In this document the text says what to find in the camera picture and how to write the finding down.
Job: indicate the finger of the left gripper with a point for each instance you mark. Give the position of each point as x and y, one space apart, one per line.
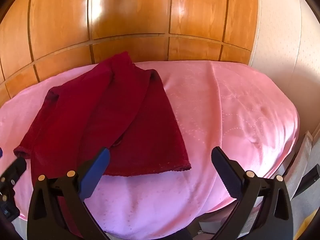
13 173

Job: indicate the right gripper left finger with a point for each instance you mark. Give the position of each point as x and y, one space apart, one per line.
45 218

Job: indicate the dark red sweater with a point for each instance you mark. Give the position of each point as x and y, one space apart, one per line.
125 109

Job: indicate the pink bedspread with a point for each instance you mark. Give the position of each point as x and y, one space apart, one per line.
229 105

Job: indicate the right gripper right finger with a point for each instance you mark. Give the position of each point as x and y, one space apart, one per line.
274 219

